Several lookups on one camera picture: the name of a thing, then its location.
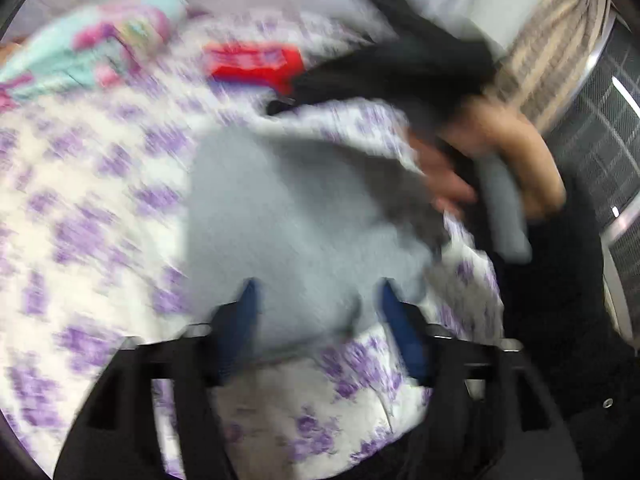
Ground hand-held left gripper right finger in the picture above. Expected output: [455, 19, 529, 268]
[377, 277, 583, 480]

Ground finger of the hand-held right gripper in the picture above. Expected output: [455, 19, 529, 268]
[267, 60, 351, 117]

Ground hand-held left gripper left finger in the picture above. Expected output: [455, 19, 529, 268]
[54, 277, 261, 480]

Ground grey sweatpants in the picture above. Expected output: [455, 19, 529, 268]
[187, 125, 451, 356]

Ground person's right hand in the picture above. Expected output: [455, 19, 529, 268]
[407, 97, 568, 223]

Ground folded red shorts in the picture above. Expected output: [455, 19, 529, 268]
[205, 42, 307, 96]

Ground beige striped curtain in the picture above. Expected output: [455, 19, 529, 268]
[484, 0, 612, 132]

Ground dark cloth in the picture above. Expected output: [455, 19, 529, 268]
[492, 175, 640, 480]

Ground window grille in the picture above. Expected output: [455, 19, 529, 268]
[542, 25, 640, 351]

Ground purple floral bedsheet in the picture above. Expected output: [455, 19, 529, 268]
[0, 10, 506, 480]

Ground folded teal floral blanket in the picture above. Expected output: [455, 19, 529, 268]
[0, 0, 187, 107]

